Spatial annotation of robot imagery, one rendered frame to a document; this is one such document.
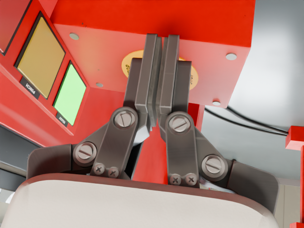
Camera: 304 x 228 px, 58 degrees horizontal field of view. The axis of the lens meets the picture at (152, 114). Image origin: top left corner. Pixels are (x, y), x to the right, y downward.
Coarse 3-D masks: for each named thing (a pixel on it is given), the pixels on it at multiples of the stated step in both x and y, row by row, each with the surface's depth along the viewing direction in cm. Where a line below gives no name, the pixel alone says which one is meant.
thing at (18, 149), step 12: (0, 132) 37; (12, 132) 39; (0, 144) 37; (12, 144) 39; (24, 144) 41; (0, 156) 37; (12, 156) 39; (24, 156) 41; (12, 168) 41; (24, 168) 42
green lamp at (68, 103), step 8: (72, 72) 26; (72, 80) 26; (80, 80) 28; (64, 88) 25; (72, 88) 27; (80, 88) 28; (64, 96) 25; (72, 96) 27; (80, 96) 29; (56, 104) 24; (64, 104) 26; (72, 104) 27; (64, 112) 26; (72, 112) 28; (72, 120) 28
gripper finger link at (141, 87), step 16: (144, 48) 13; (160, 48) 13; (144, 64) 12; (160, 64) 14; (128, 80) 13; (144, 80) 12; (128, 96) 13; (144, 96) 12; (144, 112) 12; (144, 128) 12; (80, 144) 12; (96, 144) 12; (80, 160) 12
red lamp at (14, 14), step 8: (0, 0) 16; (8, 0) 16; (16, 0) 17; (24, 0) 18; (0, 8) 16; (8, 8) 17; (16, 8) 17; (24, 8) 18; (0, 16) 16; (8, 16) 17; (16, 16) 17; (0, 24) 16; (8, 24) 17; (16, 24) 18; (0, 32) 16; (8, 32) 17; (0, 40) 16; (8, 40) 17; (0, 48) 17
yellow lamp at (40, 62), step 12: (36, 36) 20; (48, 36) 21; (36, 48) 20; (48, 48) 22; (60, 48) 23; (24, 60) 19; (36, 60) 20; (48, 60) 22; (60, 60) 24; (24, 72) 19; (36, 72) 20; (48, 72) 22; (36, 84) 21; (48, 84) 22
